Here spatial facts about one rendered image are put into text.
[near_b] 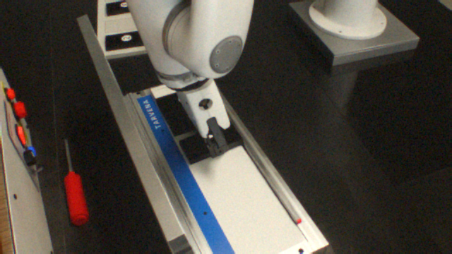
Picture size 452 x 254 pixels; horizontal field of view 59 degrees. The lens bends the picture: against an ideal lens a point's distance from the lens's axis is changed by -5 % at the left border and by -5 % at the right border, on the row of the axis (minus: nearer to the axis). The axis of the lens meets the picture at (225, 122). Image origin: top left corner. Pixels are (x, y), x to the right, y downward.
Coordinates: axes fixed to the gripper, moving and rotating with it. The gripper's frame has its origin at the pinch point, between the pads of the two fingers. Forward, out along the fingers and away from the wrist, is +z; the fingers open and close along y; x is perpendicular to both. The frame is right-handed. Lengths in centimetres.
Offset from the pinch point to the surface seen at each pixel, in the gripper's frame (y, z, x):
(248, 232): -17.8, 2.1, 2.5
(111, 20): 50, 3, 6
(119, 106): -4.9, -19.1, 10.4
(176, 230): -24.0, -19.1, 10.1
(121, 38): 39.0, 1.4, 5.7
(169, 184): -4.8, 0.4, 9.6
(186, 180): -5.2, 1.1, 7.0
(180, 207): -9.6, 0.3, 9.7
